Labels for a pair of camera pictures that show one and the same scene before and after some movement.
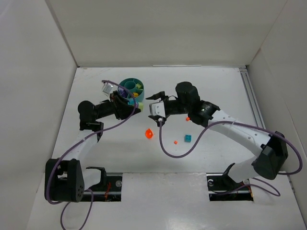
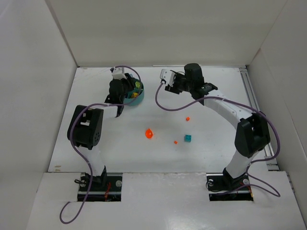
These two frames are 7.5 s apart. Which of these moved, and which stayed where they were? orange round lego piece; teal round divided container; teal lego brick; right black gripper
Moved: right black gripper
Stayed: teal lego brick; teal round divided container; orange round lego piece
